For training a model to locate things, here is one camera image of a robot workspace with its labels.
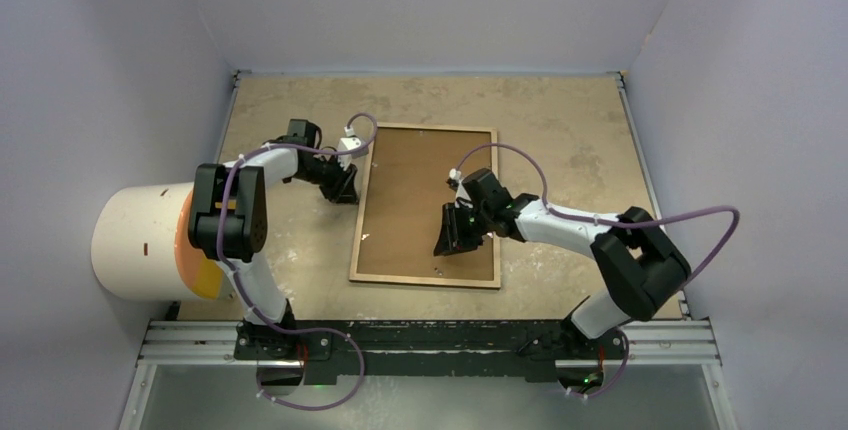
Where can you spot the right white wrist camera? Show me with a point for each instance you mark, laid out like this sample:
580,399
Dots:
455,180

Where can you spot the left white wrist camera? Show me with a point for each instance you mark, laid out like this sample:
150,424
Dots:
351,148

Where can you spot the brown cardboard backing board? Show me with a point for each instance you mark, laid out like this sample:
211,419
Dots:
411,202

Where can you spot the black wooden picture frame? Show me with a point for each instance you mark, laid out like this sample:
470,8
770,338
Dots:
497,261

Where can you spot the white cylinder orange lid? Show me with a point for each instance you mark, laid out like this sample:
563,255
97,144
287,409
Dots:
140,249

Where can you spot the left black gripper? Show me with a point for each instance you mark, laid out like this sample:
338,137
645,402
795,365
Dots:
342,190

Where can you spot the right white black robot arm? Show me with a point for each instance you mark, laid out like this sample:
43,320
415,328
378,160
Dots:
640,267

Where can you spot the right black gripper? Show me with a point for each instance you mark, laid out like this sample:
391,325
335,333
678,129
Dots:
452,238

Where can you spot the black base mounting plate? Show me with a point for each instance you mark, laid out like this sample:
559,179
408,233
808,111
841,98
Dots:
537,351

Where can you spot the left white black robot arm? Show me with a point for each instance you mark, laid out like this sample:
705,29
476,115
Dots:
228,215

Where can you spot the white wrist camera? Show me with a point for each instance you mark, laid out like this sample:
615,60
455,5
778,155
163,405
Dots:
455,180
351,148

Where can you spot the aluminium rail frame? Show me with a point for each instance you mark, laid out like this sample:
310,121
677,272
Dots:
573,133

